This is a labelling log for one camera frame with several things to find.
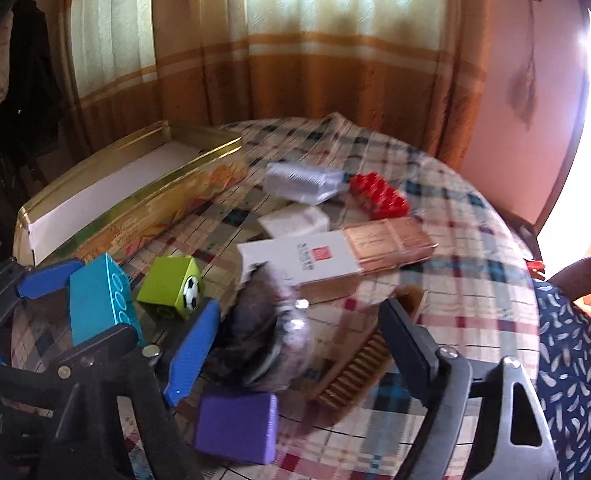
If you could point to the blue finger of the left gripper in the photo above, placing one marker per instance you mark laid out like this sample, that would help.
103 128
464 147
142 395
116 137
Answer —
44 281

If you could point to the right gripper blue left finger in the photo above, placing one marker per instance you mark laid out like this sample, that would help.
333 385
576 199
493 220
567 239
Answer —
187 351

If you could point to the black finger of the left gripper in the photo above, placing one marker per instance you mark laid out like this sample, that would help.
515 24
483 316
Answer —
108 346

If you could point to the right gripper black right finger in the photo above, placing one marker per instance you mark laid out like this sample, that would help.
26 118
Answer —
412 347

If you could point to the teal toy building block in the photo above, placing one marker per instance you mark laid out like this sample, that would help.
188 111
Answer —
99 297

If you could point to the green soccer ball block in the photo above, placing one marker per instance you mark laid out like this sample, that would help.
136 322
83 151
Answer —
172 289

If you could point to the purple rectangular block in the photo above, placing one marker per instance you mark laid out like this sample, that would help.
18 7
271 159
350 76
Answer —
237 425

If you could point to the white box red logo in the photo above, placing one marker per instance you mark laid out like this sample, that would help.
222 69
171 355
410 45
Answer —
325 258

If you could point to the red toy building block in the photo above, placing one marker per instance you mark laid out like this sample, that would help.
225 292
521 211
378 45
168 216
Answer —
378 197

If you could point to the white charger adapter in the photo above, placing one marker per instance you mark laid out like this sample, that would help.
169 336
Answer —
294 220

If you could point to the clear plastic case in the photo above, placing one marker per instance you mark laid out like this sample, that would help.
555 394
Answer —
303 184

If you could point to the copper rose gift box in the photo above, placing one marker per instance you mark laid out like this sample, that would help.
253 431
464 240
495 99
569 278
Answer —
381 245

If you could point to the plaid tablecloth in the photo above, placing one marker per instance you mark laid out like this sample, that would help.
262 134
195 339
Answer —
478 294

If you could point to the gold metal tin box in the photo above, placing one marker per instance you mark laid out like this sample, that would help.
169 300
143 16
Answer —
121 197

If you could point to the blue feather pattern cushion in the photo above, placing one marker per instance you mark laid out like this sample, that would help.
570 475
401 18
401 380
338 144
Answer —
563 381

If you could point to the black hanging coat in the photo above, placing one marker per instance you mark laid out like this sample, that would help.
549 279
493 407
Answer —
31 112

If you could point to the brown wooden chair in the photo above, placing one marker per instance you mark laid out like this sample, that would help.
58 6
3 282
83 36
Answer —
574 280

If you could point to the orange cream striped curtain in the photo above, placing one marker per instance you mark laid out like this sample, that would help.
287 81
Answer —
412 69

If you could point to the hanging tassel wall ornament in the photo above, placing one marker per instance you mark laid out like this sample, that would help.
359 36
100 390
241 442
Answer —
523 88

